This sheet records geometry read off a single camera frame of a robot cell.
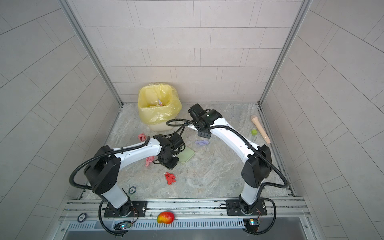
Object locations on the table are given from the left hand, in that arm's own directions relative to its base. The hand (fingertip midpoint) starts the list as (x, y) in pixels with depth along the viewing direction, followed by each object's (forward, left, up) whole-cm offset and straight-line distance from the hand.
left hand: (177, 165), depth 83 cm
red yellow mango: (-24, +2, +3) cm, 25 cm away
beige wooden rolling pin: (+34, -52, +1) cm, 62 cm away
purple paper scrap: (+15, -15, -1) cm, 21 cm away
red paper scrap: (-7, +3, 0) cm, 8 cm away
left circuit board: (-27, +21, +1) cm, 35 cm away
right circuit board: (-26, -37, -2) cm, 45 cm away
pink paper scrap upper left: (+18, +24, 0) cm, 30 cm away
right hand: (+16, -17, +14) cm, 27 cm away
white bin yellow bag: (+37, +16, +11) cm, 42 cm away
